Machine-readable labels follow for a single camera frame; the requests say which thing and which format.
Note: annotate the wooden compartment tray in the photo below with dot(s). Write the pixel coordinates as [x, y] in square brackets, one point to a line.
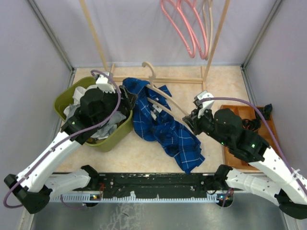
[246, 112]

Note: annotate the dark rolled cloth in tray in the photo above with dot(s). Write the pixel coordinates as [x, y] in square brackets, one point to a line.
[266, 111]

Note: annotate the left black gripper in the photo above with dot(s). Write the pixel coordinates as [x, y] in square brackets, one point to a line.
[128, 102]

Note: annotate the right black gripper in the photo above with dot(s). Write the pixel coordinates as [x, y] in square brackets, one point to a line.
[194, 121]

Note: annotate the blue plaid shirt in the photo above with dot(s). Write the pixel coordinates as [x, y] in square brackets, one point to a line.
[152, 124]

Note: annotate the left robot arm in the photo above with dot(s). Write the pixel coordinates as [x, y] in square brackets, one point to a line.
[33, 187]

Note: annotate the wooden clothes rack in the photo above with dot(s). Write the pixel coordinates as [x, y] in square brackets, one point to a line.
[152, 78]

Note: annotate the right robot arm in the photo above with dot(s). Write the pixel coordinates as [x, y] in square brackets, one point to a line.
[281, 188]

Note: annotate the olive green plastic basket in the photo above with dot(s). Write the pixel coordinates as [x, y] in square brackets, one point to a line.
[104, 145]

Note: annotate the light wooden hanger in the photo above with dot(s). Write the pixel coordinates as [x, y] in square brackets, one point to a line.
[208, 21]

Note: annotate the grey shirt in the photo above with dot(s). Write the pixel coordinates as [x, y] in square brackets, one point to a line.
[106, 130]

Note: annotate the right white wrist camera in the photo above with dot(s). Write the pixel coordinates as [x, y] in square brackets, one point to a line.
[202, 102]

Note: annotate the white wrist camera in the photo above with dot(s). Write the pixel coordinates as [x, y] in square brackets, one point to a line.
[103, 84]
[202, 102]

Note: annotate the white shirt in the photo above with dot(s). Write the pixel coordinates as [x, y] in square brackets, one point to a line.
[78, 93]

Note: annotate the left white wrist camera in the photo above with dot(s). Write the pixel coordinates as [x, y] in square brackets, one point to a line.
[103, 84]

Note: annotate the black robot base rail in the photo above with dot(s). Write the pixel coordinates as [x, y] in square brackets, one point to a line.
[151, 188]

